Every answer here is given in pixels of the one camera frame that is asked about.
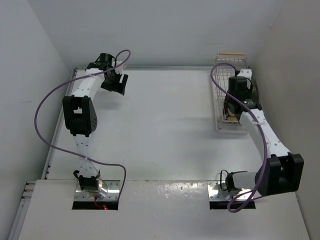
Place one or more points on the white drip tray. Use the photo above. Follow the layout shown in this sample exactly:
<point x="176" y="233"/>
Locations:
<point x="222" y="125"/>

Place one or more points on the white wire dish rack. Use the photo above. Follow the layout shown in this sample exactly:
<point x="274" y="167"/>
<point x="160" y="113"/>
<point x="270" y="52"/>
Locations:
<point x="225" y="63"/>

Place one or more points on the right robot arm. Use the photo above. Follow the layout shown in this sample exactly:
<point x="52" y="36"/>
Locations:
<point x="281" y="170"/>

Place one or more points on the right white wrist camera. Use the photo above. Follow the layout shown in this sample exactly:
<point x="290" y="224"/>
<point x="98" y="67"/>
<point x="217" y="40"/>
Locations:
<point x="245" y="72"/>

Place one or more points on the grey rimmed cream plate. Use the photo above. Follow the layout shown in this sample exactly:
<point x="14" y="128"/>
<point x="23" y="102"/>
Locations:
<point x="255" y="91"/>

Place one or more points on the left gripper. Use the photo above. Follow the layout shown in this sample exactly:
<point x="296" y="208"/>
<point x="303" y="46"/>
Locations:
<point x="115" y="87"/>

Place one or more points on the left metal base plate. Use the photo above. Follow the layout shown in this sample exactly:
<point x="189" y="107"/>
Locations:
<point x="109" y="192"/>

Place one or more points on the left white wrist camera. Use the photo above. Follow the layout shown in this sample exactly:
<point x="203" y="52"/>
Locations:
<point x="119" y="66"/>

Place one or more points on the black rimmed patterned plate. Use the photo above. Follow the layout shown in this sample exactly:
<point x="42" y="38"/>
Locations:
<point x="231" y="109"/>

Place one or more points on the metal base plate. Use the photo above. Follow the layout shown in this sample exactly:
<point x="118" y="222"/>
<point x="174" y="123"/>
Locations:
<point x="109" y="192"/>
<point x="217" y="192"/>

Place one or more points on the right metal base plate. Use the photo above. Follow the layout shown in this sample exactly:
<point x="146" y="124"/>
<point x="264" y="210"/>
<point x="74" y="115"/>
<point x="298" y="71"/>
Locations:
<point x="217" y="192"/>

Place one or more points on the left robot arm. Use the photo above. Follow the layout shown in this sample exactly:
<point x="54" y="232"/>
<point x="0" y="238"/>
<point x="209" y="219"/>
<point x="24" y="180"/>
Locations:
<point x="81" y="119"/>

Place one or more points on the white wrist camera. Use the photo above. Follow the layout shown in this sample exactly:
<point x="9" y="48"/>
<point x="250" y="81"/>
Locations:
<point x="119" y="66"/>
<point x="245" y="72"/>

